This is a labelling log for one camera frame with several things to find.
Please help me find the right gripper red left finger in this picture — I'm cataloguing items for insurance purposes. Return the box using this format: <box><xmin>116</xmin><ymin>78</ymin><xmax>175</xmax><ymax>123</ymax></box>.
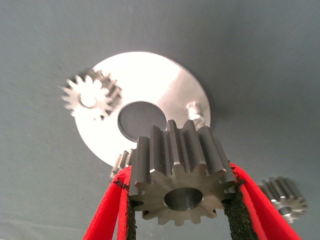
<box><xmin>82</xmin><ymin>163</ymin><xmax>138</xmax><ymax>240</ymax></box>

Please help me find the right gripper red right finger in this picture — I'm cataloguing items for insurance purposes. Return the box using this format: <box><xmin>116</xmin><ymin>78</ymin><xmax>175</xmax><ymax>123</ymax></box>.
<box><xmin>223</xmin><ymin>161</ymin><xmax>302</xmax><ymax>240</ymax></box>

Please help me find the larger steel gear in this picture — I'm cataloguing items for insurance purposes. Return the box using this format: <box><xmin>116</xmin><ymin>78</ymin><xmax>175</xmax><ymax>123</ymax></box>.
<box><xmin>257</xmin><ymin>176</ymin><xmax>309</xmax><ymax>224</ymax></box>

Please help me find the small steel gear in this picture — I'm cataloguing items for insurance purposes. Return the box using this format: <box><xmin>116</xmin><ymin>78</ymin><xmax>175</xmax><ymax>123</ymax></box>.
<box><xmin>59</xmin><ymin>67</ymin><xmax>123</xmax><ymax>121</ymax></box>
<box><xmin>109</xmin><ymin>147</ymin><xmax>137</xmax><ymax>180</ymax></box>
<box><xmin>128</xmin><ymin>119</ymin><xmax>238</xmax><ymax>227</ymax></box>

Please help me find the round metal plate with hole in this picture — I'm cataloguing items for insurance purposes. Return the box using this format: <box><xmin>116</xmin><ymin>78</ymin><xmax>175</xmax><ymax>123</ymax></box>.
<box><xmin>72</xmin><ymin>51</ymin><xmax>212</xmax><ymax>167</ymax></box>

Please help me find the dark grey table cloth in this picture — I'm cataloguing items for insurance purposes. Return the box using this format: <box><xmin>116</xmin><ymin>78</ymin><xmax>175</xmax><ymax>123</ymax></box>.
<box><xmin>0</xmin><ymin>0</ymin><xmax>320</xmax><ymax>240</ymax></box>

